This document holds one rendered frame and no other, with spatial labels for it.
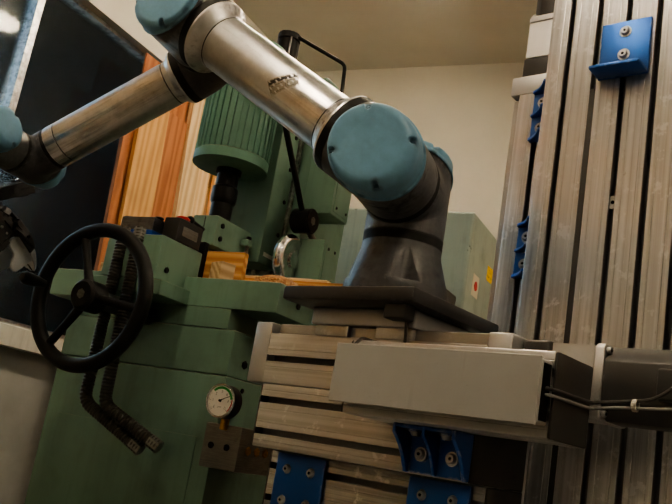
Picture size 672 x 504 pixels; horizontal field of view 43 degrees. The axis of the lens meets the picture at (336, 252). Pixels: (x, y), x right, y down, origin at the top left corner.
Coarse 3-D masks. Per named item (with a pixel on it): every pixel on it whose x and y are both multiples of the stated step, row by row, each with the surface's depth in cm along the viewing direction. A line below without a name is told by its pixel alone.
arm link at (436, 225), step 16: (432, 144) 120; (448, 160) 122; (448, 176) 122; (448, 192) 122; (432, 208) 117; (368, 224) 121; (384, 224) 118; (400, 224) 117; (416, 224) 117; (432, 224) 118
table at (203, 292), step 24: (72, 288) 186; (120, 288) 167; (168, 288) 165; (192, 288) 171; (216, 288) 168; (240, 288) 166; (264, 288) 163; (240, 312) 168; (264, 312) 162; (288, 312) 164; (312, 312) 173
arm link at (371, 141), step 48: (144, 0) 125; (192, 0) 121; (192, 48) 123; (240, 48) 119; (288, 96) 114; (336, 96) 113; (336, 144) 107; (384, 144) 105; (384, 192) 106; (432, 192) 114
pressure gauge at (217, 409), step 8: (216, 384) 154; (224, 384) 153; (208, 392) 154; (216, 392) 154; (224, 392) 153; (232, 392) 152; (208, 400) 154; (216, 400) 153; (224, 400) 153; (232, 400) 152; (240, 400) 153; (208, 408) 154; (216, 408) 153; (224, 408) 152; (232, 408) 151; (240, 408) 154; (216, 416) 152; (224, 416) 152; (232, 416) 153; (224, 424) 154
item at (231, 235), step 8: (200, 216) 190; (208, 216) 189; (216, 216) 188; (200, 224) 190; (208, 224) 189; (216, 224) 188; (224, 224) 190; (232, 224) 193; (208, 232) 188; (216, 232) 188; (224, 232) 190; (232, 232) 193; (240, 232) 196; (248, 232) 199; (208, 240) 187; (216, 240) 188; (224, 240) 190; (232, 240) 193; (240, 240) 196; (208, 248) 191; (216, 248) 189; (224, 248) 191; (232, 248) 193; (240, 248) 196
